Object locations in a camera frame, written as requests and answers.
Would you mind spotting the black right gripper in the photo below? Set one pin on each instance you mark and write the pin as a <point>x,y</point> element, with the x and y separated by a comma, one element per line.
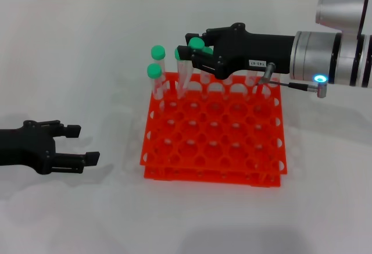
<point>255,50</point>

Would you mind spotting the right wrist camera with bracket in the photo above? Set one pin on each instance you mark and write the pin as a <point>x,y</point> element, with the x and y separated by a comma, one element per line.
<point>340,4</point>

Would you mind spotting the orange test tube rack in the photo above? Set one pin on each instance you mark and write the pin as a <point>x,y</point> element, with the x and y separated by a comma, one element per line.
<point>186,180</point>

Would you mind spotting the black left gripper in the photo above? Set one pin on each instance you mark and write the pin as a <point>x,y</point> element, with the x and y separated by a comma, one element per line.
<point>26,146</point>

